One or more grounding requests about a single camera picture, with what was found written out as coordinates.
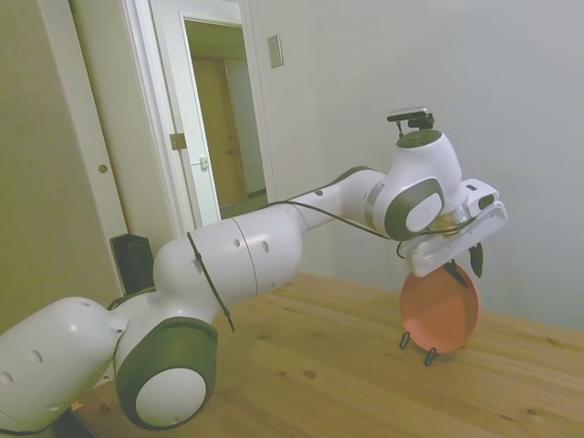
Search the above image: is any beige sliding closet door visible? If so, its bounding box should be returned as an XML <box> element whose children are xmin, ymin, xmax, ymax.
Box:
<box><xmin>70</xmin><ymin>0</ymin><xmax>161</xmax><ymax>238</ymax></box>

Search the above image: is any grey wall switch plate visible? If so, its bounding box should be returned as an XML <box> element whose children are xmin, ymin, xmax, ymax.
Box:
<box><xmin>266</xmin><ymin>34</ymin><xmax>285</xmax><ymax>69</ymax></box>

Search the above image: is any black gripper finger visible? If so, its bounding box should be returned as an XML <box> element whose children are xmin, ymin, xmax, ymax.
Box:
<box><xmin>466</xmin><ymin>243</ymin><xmax>484</xmax><ymax>278</ymax></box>
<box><xmin>443</xmin><ymin>260</ymin><xmax>467</xmax><ymax>287</ymax></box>

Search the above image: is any white door frame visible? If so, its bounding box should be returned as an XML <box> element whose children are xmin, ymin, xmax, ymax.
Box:
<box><xmin>120</xmin><ymin>0</ymin><xmax>287</xmax><ymax>241</ymax></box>

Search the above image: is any black box behind arm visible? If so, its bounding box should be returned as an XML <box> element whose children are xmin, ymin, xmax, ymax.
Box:
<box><xmin>111</xmin><ymin>234</ymin><xmax>154</xmax><ymax>296</ymax></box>

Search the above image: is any white open door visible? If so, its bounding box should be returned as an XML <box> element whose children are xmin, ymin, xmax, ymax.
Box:
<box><xmin>148</xmin><ymin>0</ymin><xmax>214</xmax><ymax>234</ymax></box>

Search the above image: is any black strap around arm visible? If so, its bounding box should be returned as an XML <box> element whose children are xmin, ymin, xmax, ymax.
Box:
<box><xmin>186</xmin><ymin>231</ymin><xmax>236</xmax><ymax>334</ymax></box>

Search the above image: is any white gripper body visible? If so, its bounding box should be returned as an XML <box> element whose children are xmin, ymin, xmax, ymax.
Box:
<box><xmin>404</xmin><ymin>202</ymin><xmax>510</xmax><ymax>278</ymax></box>

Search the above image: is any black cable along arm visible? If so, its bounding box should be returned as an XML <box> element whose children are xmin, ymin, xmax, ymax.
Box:
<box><xmin>266</xmin><ymin>199</ymin><xmax>462</xmax><ymax>262</ymax></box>

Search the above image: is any grey exterior camera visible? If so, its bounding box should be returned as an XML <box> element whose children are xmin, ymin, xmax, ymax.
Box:
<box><xmin>386</xmin><ymin>105</ymin><xmax>431</xmax><ymax>123</ymax></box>

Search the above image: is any pink round plate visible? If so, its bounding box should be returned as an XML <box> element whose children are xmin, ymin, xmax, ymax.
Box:
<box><xmin>399</xmin><ymin>263</ymin><xmax>482</xmax><ymax>356</ymax></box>

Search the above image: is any brown wooden hallway door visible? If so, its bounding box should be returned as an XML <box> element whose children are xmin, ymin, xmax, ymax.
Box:
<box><xmin>191</xmin><ymin>57</ymin><xmax>250</xmax><ymax>209</ymax></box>

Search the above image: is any black wire plate stand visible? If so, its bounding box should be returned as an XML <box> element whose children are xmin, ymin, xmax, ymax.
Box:
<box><xmin>399</xmin><ymin>331</ymin><xmax>467</xmax><ymax>367</ymax></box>

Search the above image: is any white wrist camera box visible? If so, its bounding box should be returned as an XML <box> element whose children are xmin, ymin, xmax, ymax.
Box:
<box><xmin>459</xmin><ymin>180</ymin><xmax>501</xmax><ymax>215</ymax></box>

